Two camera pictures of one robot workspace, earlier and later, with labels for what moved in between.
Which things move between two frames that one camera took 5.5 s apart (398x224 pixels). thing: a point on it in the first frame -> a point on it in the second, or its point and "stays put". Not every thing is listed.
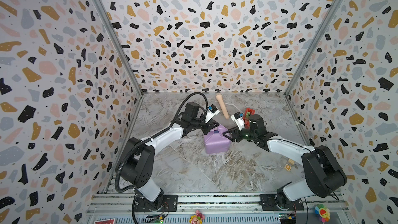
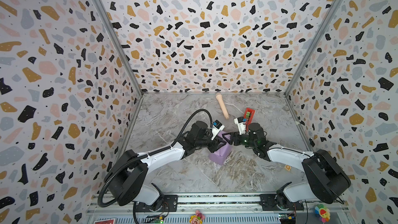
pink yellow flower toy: (197, 219) stays put
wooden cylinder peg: (219, 99) stays put
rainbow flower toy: (323, 213) stays put
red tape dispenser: (247, 112) stays put
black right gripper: (238, 134) -> (241, 137)
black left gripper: (209, 125) -> (215, 142)
